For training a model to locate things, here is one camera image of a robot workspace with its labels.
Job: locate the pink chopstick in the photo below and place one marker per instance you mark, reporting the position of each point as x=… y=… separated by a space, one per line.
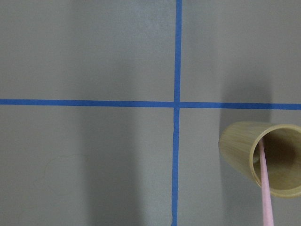
x=267 y=211

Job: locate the tan bamboo cup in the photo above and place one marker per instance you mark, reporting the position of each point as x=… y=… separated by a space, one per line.
x=238 y=144

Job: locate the blue tape line lengthwise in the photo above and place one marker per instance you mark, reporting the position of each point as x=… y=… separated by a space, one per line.
x=176 y=111

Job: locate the blue tape line crosswise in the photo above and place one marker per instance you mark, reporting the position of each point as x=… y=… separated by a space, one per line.
x=151 y=104

